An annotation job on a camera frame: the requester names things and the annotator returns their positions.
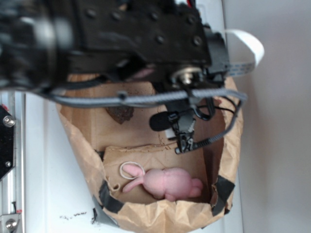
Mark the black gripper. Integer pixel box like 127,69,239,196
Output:
72,0,230,107

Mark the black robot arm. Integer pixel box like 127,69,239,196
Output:
0,0,229,108

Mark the small black microphone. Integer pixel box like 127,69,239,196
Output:
149,111,179,132

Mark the brown rock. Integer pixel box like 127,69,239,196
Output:
106,106,134,124

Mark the brown paper bag tray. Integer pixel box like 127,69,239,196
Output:
55,72,244,233

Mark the white rubber band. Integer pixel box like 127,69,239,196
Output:
119,161,146,180

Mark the pink plush bunny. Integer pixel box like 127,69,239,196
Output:
122,167,203,201

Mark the white flat ribbon cable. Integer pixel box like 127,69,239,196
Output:
223,28,265,78

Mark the grey braided cable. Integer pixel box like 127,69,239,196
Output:
41,87,248,149

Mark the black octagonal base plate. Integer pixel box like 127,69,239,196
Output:
0,104,16,181

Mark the aluminium extrusion rail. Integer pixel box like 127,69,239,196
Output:
0,91,25,233

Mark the metal corner bracket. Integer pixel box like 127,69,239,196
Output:
0,214,22,233

